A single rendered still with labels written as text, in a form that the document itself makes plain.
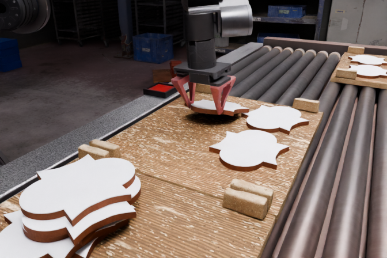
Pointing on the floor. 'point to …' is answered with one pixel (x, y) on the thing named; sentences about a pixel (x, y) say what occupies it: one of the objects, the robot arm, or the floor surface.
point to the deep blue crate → (153, 48)
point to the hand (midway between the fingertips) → (205, 106)
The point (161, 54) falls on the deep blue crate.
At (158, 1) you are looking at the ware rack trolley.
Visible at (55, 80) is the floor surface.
